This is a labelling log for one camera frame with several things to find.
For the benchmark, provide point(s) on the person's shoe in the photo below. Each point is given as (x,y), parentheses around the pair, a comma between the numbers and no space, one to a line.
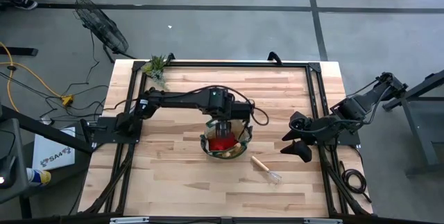
(26,3)

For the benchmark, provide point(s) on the black side table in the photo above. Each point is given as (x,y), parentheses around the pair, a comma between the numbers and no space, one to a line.
(52,132)

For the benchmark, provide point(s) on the black floor fan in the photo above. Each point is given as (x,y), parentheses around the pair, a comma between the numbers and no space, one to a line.
(102,26)

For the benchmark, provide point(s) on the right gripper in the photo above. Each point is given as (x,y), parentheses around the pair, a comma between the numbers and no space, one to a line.
(320,128)

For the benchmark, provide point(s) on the beige green-trimmed gardening bag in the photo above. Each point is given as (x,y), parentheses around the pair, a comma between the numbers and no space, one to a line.
(241,128)

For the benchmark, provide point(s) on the white printed box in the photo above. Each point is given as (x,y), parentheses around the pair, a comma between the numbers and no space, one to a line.
(52,144)

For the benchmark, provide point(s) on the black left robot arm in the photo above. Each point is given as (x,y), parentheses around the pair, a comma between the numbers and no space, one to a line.
(180,99)

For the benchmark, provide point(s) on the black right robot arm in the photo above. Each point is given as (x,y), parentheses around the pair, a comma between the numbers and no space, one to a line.
(364,102)

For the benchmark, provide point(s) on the yellow power plug block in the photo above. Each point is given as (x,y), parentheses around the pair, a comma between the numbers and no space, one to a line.
(67,100)

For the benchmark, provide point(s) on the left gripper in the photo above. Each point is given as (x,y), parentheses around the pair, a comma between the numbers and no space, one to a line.
(239,111)

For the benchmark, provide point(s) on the blue and yellow can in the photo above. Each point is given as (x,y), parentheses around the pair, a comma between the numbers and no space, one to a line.
(40,178)

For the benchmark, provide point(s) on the black floor bar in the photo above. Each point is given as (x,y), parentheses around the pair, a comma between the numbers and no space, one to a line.
(21,51)

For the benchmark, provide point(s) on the potted green succulent plant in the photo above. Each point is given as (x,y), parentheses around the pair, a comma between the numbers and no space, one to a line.
(156,65)

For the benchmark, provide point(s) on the black table frame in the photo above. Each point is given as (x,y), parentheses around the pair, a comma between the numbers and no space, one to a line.
(225,64)

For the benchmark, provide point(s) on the black metal stand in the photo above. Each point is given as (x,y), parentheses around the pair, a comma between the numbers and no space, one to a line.
(416,137)

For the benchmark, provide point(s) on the red gardening glove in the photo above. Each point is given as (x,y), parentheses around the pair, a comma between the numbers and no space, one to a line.
(222,144)

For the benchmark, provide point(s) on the black device with green light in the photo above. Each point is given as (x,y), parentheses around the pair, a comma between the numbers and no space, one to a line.
(7,172)

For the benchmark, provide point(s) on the silver metal bracket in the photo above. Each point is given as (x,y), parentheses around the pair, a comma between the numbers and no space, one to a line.
(322,221)
(130,220)

